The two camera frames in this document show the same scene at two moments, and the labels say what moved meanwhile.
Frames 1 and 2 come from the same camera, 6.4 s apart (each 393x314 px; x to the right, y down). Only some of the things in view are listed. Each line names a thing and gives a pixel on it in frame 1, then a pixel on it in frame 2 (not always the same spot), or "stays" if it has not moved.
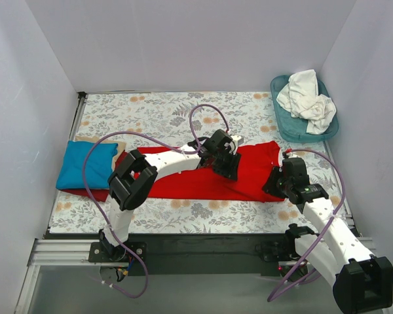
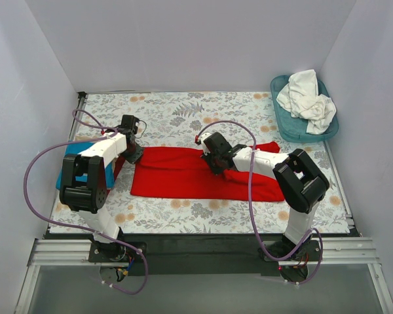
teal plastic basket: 295,129 stays
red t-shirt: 246,184 stays
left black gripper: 228,164 → 133,153
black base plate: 173,254 stays
